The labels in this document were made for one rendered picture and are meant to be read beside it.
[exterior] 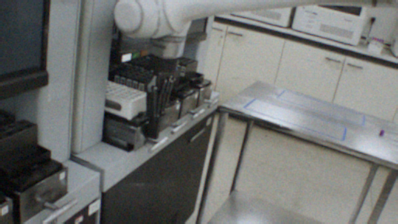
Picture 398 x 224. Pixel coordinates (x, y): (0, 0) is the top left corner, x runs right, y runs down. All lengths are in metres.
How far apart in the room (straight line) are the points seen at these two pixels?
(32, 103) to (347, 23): 2.69
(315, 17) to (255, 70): 0.68
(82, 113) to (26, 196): 0.29
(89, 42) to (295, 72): 2.51
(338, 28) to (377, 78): 0.50
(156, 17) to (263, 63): 2.57
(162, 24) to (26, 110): 0.35
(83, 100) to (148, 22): 0.29
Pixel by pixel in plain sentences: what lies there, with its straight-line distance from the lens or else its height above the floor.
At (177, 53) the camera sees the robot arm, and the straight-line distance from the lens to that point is 0.96.
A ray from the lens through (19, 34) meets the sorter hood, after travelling 0.72.
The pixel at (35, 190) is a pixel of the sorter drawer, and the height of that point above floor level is 0.80.
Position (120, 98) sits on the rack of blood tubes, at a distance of 1.04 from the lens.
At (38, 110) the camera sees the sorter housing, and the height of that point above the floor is 0.90.
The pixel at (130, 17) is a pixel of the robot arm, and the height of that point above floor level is 1.12.
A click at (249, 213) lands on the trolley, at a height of 0.28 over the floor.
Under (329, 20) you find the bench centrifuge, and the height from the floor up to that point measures 1.06.
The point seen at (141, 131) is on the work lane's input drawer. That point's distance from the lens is 1.04.
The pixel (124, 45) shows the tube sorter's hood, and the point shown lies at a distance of 1.01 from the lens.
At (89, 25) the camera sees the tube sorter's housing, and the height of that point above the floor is 1.07.
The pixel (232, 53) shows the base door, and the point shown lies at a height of 0.58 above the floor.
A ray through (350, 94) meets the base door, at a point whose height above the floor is 0.52.
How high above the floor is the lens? 1.23
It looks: 21 degrees down
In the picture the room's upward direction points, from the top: 11 degrees clockwise
